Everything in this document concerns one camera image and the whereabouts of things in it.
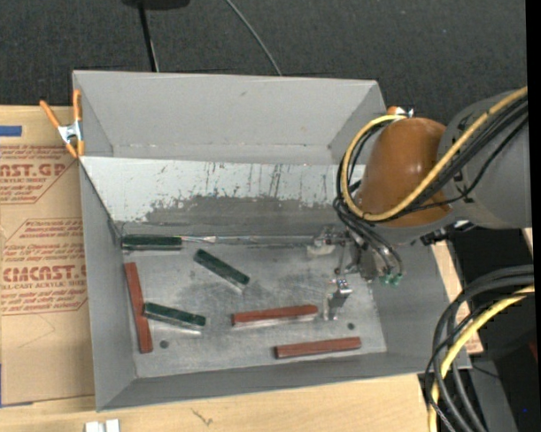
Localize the red-brown flat block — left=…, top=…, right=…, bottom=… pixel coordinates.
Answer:
left=122, top=260, right=155, bottom=356
left=229, top=304, right=321, bottom=328
left=273, top=336, right=363, bottom=361

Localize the black cylinder on white bracket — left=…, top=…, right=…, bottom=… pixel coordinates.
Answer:
left=418, top=220, right=473, bottom=247

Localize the dark green flat block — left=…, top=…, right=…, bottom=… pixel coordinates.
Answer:
left=142, top=300, right=208, bottom=331
left=192, top=247, right=251, bottom=289
left=120, top=232, right=183, bottom=252

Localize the grey metal bin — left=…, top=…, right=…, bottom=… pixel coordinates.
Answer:
left=72, top=56, right=473, bottom=413

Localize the brown cardboard board, red print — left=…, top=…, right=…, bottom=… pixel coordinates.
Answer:
left=0, top=100, right=97, bottom=407

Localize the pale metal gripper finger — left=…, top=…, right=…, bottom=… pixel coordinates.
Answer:
left=305, top=228, right=347, bottom=257
left=323, top=276, right=355, bottom=321

